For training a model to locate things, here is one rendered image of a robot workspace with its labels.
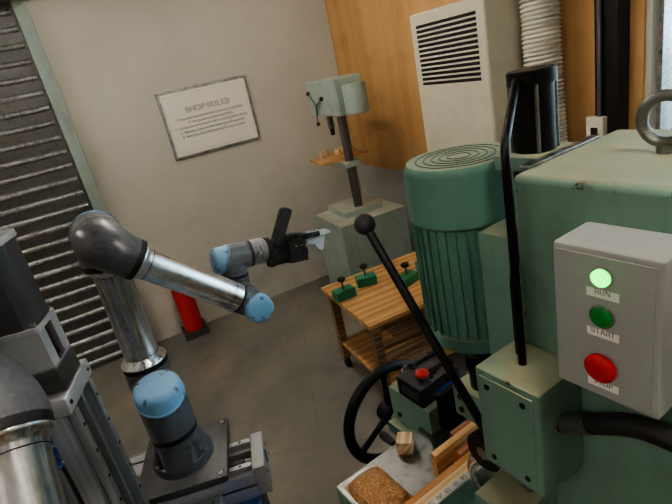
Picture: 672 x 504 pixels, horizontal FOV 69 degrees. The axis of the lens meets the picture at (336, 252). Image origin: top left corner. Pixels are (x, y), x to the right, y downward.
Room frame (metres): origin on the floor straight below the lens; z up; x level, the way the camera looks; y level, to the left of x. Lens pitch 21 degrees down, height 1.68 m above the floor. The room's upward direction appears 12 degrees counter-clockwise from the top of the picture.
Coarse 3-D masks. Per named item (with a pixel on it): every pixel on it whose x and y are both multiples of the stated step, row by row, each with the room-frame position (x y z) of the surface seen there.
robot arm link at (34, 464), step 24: (0, 360) 0.53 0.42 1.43; (0, 384) 0.50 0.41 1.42; (24, 384) 0.51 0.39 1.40; (0, 408) 0.48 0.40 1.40; (24, 408) 0.49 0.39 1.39; (48, 408) 0.51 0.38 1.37; (0, 432) 0.46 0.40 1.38; (24, 432) 0.47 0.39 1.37; (48, 432) 0.50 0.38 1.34; (0, 456) 0.45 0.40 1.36; (24, 456) 0.45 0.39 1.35; (48, 456) 0.47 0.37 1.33; (0, 480) 0.43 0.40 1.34; (24, 480) 0.44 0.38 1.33; (48, 480) 0.45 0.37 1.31
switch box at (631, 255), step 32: (576, 256) 0.40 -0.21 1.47; (608, 256) 0.38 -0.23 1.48; (640, 256) 0.36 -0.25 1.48; (576, 288) 0.40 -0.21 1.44; (608, 288) 0.38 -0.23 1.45; (640, 288) 0.35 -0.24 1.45; (576, 320) 0.40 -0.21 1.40; (640, 320) 0.35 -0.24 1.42; (576, 352) 0.40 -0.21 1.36; (608, 352) 0.38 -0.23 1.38; (640, 352) 0.35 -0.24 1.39; (576, 384) 0.41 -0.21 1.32; (640, 384) 0.35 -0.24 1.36
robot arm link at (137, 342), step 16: (96, 272) 1.10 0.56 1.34; (112, 288) 1.11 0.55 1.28; (128, 288) 1.13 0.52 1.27; (112, 304) 1.11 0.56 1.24; (128, 304) 1.12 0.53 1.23; (112, 320) 1.12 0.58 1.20; (128, 320) 1.12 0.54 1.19; (144, 320) 1.14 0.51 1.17; (128, 336) 1.11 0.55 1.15; (144, 336) 1.13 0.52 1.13; (128, 352) 1.11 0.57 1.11; (144, 352) 1.12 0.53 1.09; (160, 352) 1.15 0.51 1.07; (128, 368) 1.11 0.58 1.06; (144, 368) 1.10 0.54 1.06; (160, 368) 1.12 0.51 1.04; (128, 384) 1.12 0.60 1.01
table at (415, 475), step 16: (416, 432) 0.85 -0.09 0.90; (448, 432) 0.83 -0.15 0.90; (416, 448) 0.80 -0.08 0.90; (432, 448) 0.79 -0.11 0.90; (368, 464) 0.79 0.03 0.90; (384, 464) 0.78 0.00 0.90; (400, 464) 0.77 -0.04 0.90; (416, 464) 0.76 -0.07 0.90; (432, 464) 0.75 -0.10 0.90; (352, 480) 0.76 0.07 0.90; (400, 480) 0.73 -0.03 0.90; (416, 480) 0.72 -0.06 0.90; (432, 480) 0.71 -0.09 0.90
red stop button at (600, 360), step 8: (584, 360) 0.39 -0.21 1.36; (592, 360) 0.38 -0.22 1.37; (600, 360) 0.37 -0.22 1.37; (608, 360) 0.37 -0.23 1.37; (592, 368) 0.38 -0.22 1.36; (600, 368) 0.37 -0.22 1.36; (608, 368) 0.37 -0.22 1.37; (592, 376) 0.38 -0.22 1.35; (600, 376) 0.37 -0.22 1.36; (608, 376) 0.37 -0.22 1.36
